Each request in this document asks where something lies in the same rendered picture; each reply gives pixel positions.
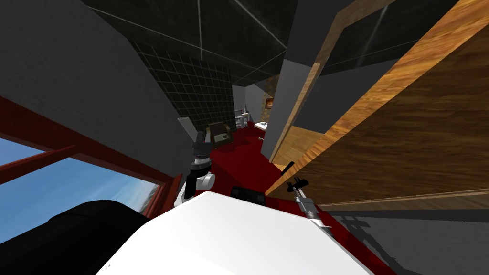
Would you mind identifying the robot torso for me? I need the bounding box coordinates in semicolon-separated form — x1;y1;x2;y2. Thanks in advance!
95;186;377;275

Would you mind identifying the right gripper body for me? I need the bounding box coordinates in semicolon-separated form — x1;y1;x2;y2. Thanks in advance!
286;177;310;194

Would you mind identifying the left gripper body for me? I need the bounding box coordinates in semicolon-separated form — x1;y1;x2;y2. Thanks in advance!
191;141;212;162

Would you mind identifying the white shelf unit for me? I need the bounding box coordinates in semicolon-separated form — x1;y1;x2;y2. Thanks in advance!
235;106;251;129

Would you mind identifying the olive green armchair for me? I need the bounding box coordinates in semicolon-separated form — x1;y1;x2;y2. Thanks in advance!
206;121;234;149

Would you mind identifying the brown wooden door leaf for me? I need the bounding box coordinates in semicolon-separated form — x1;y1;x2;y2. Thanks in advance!
265;0;489;212

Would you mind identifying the red framed window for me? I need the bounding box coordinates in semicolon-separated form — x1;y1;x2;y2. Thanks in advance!
0;95;185;245

